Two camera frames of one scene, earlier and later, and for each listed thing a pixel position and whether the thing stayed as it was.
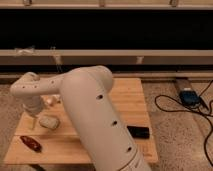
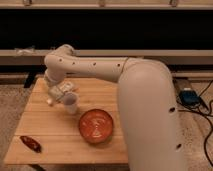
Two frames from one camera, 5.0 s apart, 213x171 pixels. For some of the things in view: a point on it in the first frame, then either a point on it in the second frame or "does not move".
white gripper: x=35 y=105 to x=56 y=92
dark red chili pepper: x=34 y=144 does not move
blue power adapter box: x=189 y=98 does not move
